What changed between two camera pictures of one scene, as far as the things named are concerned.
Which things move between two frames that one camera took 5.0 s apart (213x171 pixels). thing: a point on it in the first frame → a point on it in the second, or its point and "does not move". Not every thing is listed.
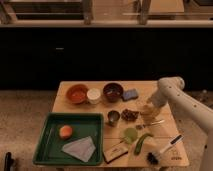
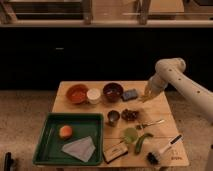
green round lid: [130, 135] does not move
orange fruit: [65, 132] does not move
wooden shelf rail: [106, 23] does not move
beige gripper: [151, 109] → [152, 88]
